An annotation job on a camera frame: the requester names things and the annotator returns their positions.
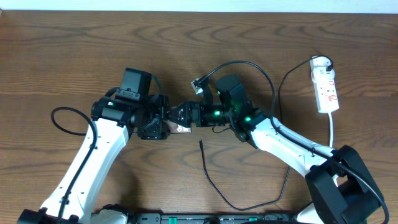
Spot black USB charging cable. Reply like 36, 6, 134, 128
198, 54, 335, 212

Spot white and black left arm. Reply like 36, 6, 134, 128
17, 68, 169, 223

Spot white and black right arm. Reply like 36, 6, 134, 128
167, 75, 386, 223

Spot white charger adapter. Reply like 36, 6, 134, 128
311, 66, 335, 83

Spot white power strip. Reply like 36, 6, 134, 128
310, 55, 339, 114

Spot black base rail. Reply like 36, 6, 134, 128
93, 212, 299, 224

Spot white power strip cord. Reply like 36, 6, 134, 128
328, 112, 335, 149

